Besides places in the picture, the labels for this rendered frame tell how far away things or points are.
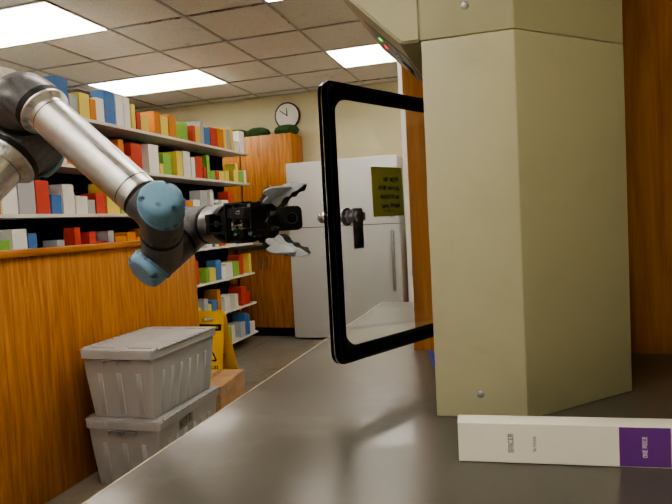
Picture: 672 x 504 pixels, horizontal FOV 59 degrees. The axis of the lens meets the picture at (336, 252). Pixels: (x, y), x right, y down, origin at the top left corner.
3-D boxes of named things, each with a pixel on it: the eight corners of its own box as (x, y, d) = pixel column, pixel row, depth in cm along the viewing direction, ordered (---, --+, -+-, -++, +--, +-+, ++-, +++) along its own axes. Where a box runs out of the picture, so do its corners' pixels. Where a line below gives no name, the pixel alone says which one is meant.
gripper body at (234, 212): (246, 244, 100) (205, 245, 108) (284, 241, 106) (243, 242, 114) (243, 199, 99) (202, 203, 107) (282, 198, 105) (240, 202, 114)
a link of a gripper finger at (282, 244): (284, 271, 96) (250, 246, 102) (310, 268, 100) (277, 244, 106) (288, 254, 95) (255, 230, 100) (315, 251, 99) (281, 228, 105)
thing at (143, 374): (221, 385, 324) (218, 325, 322) (158, 422, 266) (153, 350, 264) (155, 382, 336) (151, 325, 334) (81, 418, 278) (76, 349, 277)
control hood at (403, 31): (448, 91, 104) (446, 33, 103) (420, 40, 73) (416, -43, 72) (384, 99, 107) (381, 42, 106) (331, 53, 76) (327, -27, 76)
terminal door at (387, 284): (454, 330, 105) (444, 102, 103) (335, 367, 83) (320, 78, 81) (450, 330, 105) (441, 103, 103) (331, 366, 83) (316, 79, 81)
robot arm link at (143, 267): (122, 240, 104) (166, 204, 110) (125, 273, 113) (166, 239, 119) (156, 265, 103) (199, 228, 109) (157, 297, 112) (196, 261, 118)
